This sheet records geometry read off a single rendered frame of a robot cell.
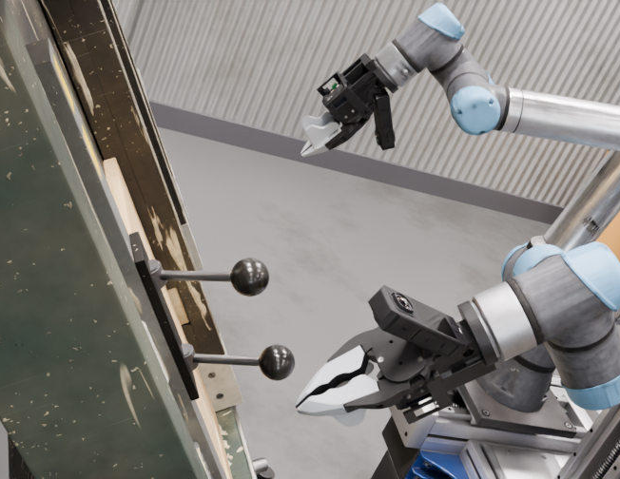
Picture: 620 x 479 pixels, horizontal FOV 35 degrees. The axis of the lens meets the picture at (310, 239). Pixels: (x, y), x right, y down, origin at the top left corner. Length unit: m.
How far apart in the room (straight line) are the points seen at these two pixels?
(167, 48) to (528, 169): 2.12
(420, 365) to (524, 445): 1.04
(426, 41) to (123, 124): 0.58
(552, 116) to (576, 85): 3.76
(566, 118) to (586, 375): 0.69
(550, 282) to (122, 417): 0.49
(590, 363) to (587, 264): 0.11
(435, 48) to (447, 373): 0.81
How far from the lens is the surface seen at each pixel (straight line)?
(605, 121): 1.72
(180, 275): 0.98
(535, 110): 1.68
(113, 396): 0.72
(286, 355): 1.02
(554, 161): 5.63
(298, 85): 4.89
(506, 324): 1.02
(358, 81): 1.75
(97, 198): 0.91
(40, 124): 0.59
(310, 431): 3.34
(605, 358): 1.09
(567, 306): 1.03
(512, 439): 2.01
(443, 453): 1.97
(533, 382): 1.93
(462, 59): 1.77
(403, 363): 1.02
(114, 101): 1.41
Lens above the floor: 2.02
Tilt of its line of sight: 27 degrees down
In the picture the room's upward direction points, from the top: 25 degrees clockwise
